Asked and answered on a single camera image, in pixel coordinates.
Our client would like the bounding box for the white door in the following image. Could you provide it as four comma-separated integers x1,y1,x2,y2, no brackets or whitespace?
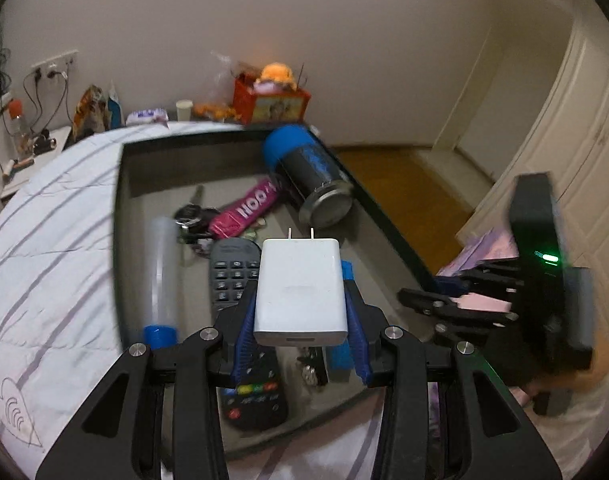
431,30,500,153

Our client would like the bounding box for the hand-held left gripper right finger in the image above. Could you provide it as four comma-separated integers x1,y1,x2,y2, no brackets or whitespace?
344,282,562,480

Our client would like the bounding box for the black power cable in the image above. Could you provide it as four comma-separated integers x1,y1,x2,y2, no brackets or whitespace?
22,70,70,131

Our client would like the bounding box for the blue and black tumbler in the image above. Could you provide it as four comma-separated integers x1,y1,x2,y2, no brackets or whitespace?
263,125,355,231

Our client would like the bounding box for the black remote control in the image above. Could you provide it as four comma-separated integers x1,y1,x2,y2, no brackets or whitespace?
209,238,289,431

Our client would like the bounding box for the blue highlighter pen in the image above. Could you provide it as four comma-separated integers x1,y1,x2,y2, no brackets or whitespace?
327,259,357,385

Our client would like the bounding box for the white wall outlet strip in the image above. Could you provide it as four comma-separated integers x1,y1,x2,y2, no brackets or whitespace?
32,50,79,72

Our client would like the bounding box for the clear tube with blue cap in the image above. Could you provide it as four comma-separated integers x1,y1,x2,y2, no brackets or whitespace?
143,216,180,351

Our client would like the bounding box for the white low table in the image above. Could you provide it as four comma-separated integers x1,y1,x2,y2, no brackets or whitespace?
0,125,72,201

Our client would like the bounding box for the bunch of black keys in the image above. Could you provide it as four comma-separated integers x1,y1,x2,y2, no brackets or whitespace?
173,185,220,261

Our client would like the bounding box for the clear plastic bag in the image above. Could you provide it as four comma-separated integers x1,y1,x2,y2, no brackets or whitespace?
209,50,250,111

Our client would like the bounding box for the colourful snack bag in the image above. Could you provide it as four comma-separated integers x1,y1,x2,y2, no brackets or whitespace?
72,85,110,141

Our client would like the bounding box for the red cartoon toy box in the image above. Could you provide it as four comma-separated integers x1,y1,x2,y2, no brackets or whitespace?
233,74,312,125

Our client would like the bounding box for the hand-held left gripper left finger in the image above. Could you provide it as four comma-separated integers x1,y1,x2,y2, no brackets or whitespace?
36,287,258,480

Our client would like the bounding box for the white wall charger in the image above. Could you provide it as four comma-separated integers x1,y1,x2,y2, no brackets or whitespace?
253,227,349,348

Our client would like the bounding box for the pink box with black rim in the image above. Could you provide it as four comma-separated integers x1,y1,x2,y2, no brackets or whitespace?
112,125,440,461

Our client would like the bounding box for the blue and white bag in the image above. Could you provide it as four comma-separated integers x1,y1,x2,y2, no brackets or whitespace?
106,82,124,128

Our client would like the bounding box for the orange peel pile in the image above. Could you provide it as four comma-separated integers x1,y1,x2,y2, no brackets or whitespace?
193,102,242,123

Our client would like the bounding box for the orange plush toy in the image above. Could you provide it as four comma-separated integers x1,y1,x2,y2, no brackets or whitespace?
254,62,298,93

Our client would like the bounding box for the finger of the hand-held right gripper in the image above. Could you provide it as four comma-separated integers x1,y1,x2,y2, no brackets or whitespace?
434,260,525,297
398,287,520,353

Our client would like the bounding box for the white striped quilt table cover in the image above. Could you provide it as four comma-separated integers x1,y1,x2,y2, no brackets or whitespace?
0,120,385,480

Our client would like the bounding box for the pink floral quilt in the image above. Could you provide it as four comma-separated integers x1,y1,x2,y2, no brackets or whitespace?
437,227,522,316

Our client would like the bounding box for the pink snack packet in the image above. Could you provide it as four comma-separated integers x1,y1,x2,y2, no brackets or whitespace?
209,178,280,241

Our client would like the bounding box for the person's right forearm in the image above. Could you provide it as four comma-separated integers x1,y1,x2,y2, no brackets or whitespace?
521,345,609,466

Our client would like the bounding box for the white wardrobe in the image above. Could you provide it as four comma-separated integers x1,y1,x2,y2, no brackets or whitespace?
457,20,609,291

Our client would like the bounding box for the small black metal object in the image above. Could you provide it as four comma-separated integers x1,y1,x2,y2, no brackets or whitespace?
297,347,330,389

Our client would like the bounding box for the clear bottle with red cap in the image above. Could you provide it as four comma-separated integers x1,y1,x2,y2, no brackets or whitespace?
7,100,28,158

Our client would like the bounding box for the white wipes packet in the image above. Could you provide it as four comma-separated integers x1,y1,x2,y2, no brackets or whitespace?
126,107,170,126

